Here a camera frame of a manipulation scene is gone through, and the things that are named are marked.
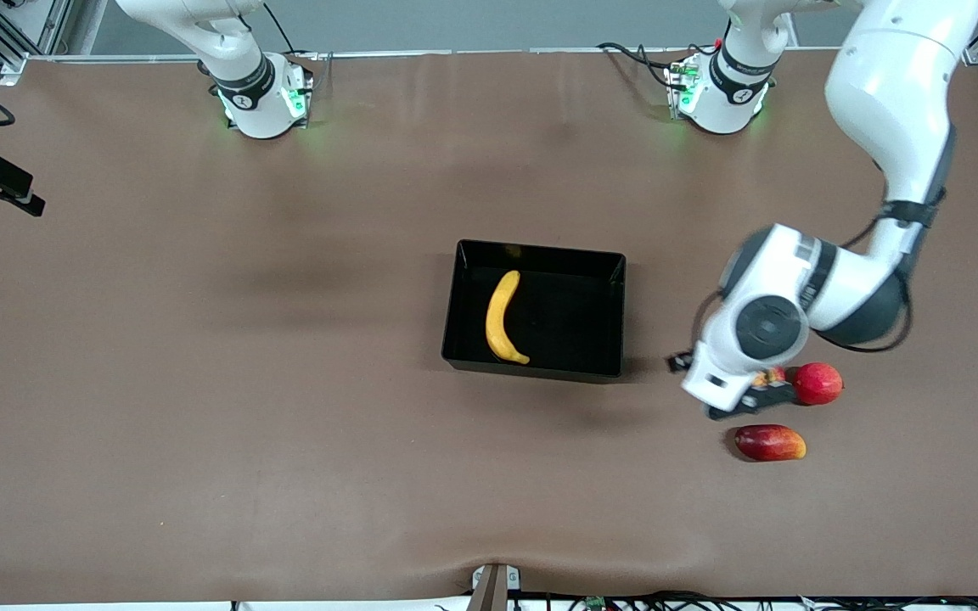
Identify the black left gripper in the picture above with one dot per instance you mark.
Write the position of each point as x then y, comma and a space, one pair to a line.
791, 373

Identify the red yellow apple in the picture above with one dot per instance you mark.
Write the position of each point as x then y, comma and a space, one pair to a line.
773, 377

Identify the black plastic box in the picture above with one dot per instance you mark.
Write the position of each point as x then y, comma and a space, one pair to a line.
557, 322

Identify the yellow banana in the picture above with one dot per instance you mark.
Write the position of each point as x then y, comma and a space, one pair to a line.
499, 318

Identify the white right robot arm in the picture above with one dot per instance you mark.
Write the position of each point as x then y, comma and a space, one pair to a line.
255, 114

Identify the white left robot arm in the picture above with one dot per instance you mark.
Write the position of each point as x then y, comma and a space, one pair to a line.
888, 93

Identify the red yellow mango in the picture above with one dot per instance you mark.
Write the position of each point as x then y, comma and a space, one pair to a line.
769, 443

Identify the red round peach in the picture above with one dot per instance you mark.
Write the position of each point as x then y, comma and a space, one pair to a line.
820, 383

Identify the small green circuit board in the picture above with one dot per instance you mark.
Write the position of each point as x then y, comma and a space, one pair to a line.
596, 602

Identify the metal table clamp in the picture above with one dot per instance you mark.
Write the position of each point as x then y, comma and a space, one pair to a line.
493, 581

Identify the brown table mat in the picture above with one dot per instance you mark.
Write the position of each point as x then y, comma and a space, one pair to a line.
285, 467

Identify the silver table edge rail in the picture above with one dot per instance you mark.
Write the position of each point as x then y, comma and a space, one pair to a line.
497, 52

